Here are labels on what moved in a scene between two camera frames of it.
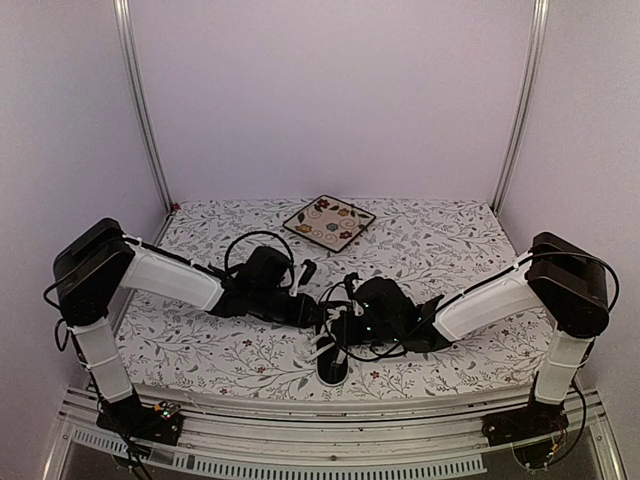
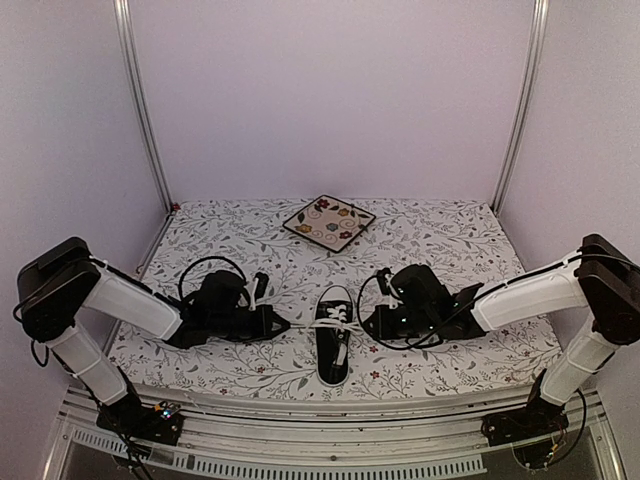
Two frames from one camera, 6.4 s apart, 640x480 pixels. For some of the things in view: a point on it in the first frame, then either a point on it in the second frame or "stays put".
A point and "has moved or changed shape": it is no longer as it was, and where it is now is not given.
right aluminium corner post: x=539 y=16 stays put
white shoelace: x=341 y=355 has moved or changed shape
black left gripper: x=300 y=317 to x=266 y=313
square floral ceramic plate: x=330 y=223 stays put
